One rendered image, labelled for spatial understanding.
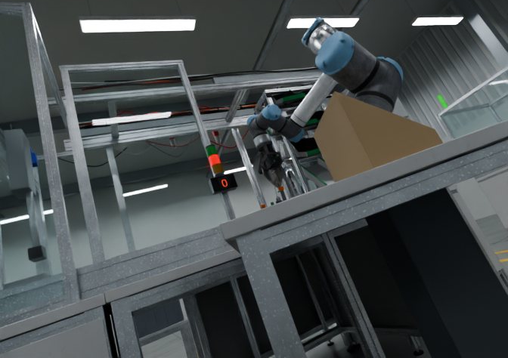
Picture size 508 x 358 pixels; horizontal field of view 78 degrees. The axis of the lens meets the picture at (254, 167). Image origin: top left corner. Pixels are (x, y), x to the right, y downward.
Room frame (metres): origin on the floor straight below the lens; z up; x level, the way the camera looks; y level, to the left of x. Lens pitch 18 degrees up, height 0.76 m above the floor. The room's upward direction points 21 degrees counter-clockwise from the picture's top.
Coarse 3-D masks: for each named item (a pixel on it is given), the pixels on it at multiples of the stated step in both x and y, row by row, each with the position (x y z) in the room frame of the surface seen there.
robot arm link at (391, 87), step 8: (376, 64) 0.79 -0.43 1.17; (384, 64) 0.82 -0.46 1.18; (392, 64) 0.82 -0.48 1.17; (376, 72) 0.80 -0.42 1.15; (384, 72) 0.81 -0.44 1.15; (392, 72) 0.82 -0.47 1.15; (400, 72) 0.84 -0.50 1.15; (368, 80) 0.81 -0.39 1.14; (376, 80) 0.81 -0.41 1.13; (384, 80) 0.81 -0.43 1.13; (392, 80) 0.82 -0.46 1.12; (400, 80) 0.84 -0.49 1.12; (360, 88) 0.83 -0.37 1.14; (368, 88) 0.82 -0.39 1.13; (376, 88) 0.81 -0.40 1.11; (384, 88) 0.82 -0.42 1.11; (392, 88) 0.83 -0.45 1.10; (400, 88) 0.87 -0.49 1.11; (392, 96) 0.83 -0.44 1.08
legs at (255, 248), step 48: (384, 192) 0.57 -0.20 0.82; (432, 192) 0.60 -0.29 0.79; (240, 240) 0.54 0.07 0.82; (288, 240) 0.55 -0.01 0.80; (384, 240) 0.87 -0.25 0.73; (432, 240) 0.78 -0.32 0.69; (432, 288) 0.77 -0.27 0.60; (480, 288) 0.78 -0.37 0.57; (288, 336) 0.54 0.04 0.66; (432, 336) 0.86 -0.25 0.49; (480, 336) 0.78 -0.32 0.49
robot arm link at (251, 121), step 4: (252, 116) 1.34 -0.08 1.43; (256, 116) 1.34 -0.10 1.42; (248, 120) 1.35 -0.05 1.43; (252, 120) 1.34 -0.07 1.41; (248, 124) 1.36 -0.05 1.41; (252, 124) 1.33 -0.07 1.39; (252, 128) 1.34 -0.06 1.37; (256, 128) 1.33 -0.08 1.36; (260, 128) 1.33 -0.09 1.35; (252, 132) 1.35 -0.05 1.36; (256, 132) 1.34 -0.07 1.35; (260, 132) 1.34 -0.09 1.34; (264, 132) 1.35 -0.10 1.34; (252, 136) 1.36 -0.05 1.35; (256, 136) 1.34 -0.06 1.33
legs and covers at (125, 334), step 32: (448, 192) 1.53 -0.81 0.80; (352, 224) 1.28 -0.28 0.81; (288, 256) 2.63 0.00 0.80; (320, 256) 2.71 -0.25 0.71; (352, 256) 2.35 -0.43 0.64; (160, 288) 0.94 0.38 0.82; (192, 288) 0.98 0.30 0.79; (352, 288) 1.21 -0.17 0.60; (384, 288) 2.20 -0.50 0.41; (128, 320) 0.89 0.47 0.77; (352, 320) 1.22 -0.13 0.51; (384, 320) 2.32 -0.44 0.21; (128, 352) 0.89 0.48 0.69; (256, 352) 2.42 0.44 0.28
